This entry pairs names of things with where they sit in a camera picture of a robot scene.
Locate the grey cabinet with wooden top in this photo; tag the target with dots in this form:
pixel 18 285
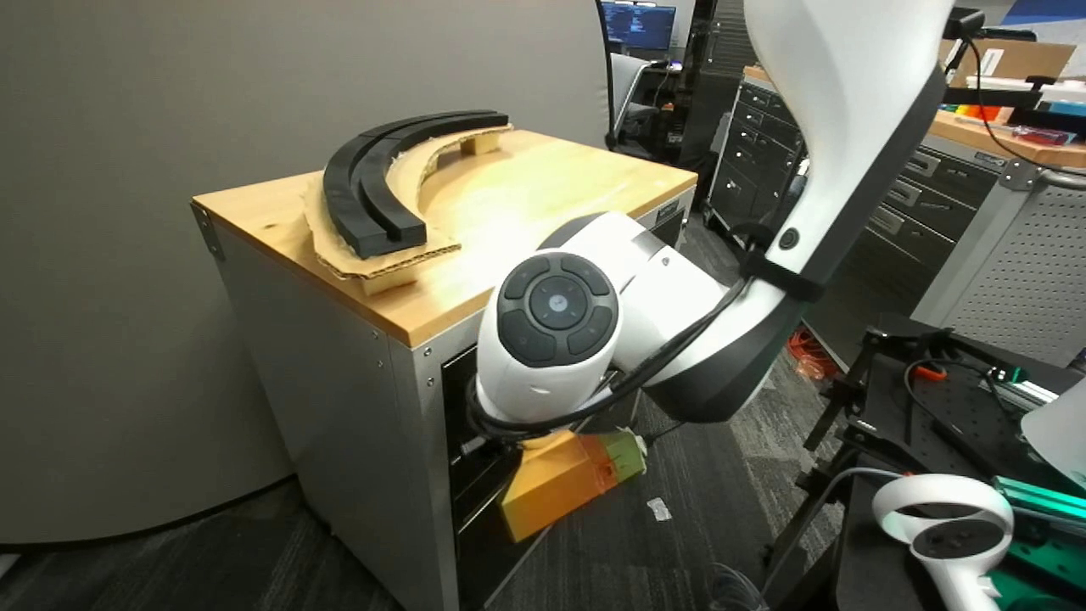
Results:
pixel 339 407

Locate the monitor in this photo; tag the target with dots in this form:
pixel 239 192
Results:
pixel 638 24

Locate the red plastic item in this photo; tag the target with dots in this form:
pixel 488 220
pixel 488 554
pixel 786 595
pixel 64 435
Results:
pixel 1045 134

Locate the black curved object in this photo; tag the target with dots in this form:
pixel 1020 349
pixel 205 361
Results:
pixel 352 191

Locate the office chair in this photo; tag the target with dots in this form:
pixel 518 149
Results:
pixel 628 85

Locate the small wooden block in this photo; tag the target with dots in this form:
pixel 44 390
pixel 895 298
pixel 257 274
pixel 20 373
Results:
pixel 392 280
pixel 480 145

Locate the torn cardboard sheet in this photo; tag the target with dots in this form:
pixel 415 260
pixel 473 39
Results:
pixel 407 174

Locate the white hand controller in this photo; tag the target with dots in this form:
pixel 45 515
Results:
pixel 946 543

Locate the orange and green plastic block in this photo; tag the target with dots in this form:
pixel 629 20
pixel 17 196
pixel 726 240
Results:
pixel 556 484

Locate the camera on mount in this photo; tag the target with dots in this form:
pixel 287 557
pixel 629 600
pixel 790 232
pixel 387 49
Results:
pixel 967 21

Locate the green metal rail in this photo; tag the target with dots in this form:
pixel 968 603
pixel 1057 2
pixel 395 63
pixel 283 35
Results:
pixel 1048 543

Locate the black tool cabinet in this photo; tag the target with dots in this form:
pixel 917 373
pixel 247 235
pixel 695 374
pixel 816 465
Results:
pixel 755 161

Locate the scrap of paper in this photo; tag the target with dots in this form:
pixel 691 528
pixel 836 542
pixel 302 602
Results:
pixel 659 509

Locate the cardboard box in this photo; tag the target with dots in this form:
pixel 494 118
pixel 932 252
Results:
pixel 1018 58

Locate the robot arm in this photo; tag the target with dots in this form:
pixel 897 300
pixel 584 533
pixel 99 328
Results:
pixel 848 102

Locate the grey perforated panel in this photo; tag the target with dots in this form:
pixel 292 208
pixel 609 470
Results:
pixel 1018 263

